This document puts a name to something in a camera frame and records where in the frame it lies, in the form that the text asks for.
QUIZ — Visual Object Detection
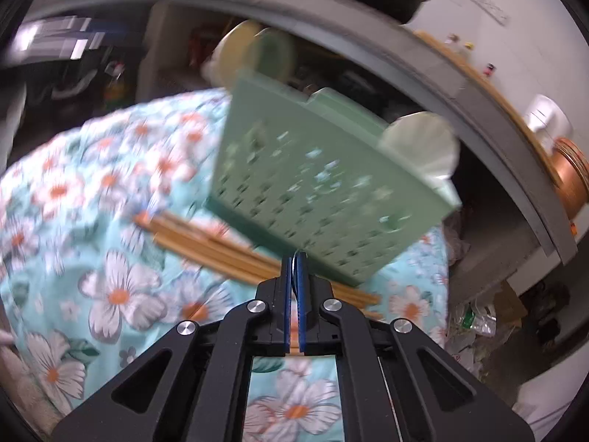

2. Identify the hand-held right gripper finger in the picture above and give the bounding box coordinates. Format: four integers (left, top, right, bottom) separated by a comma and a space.
50, 255, 295, 442
297, 253, 537, 442

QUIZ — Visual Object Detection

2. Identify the green perforated utensil holder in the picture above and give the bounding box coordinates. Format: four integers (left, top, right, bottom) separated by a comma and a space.
205, 67, 462, 287

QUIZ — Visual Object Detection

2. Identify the white scalloped spoon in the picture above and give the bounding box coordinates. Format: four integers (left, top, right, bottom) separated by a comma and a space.
380, 111, 461, 180

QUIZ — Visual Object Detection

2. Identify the cream round spoon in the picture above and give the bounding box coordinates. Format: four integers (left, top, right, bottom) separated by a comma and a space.
202, 21, 258, 88

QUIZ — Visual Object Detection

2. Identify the blue floral blanket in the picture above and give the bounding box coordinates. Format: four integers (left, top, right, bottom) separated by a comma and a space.
0, 90, 449, 442

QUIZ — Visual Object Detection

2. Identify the clear bag with greens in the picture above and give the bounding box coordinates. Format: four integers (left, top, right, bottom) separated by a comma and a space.
448, 301, 500, 339

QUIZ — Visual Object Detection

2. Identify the open cardboard box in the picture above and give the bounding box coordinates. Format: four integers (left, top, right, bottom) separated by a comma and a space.
497, 281, 528, 329

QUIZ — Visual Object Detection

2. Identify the grey concrete counter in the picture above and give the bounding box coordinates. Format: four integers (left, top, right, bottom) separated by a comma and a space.
28, 0, 578, 265

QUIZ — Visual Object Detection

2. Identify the wooden board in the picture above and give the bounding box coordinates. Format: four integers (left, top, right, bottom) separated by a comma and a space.
416, 30, 557, 166

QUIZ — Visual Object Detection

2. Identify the beige fluffy towel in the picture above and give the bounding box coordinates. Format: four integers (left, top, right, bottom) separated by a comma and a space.
0, 345, 60, 429

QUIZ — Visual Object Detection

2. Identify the copper pot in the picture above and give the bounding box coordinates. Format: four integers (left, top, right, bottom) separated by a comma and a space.
550, 138, 589, 219

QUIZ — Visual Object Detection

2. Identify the white electric kettle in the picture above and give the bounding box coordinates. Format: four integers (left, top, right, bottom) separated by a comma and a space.
525, 94, 574, 148

